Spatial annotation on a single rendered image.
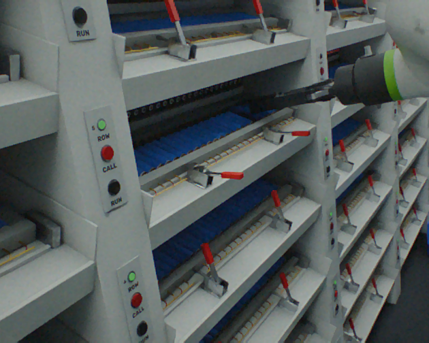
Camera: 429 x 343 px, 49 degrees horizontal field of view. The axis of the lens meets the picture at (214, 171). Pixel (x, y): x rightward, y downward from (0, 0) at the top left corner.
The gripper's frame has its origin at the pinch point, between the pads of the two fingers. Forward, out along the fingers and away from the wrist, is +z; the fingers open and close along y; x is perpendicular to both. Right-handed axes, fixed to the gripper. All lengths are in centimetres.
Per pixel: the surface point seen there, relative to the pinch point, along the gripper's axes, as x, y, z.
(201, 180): 6.6, 32.9, -3.2
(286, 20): -15.8, -10.6, -3.8
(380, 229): 65, -82, 9
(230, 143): 4.3, 18.0, -0.3
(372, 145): 27, -64, 0
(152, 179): 3.7, 40.6, -0.5
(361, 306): 84, -57, 13
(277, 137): 6.7, 6.3, -3.9
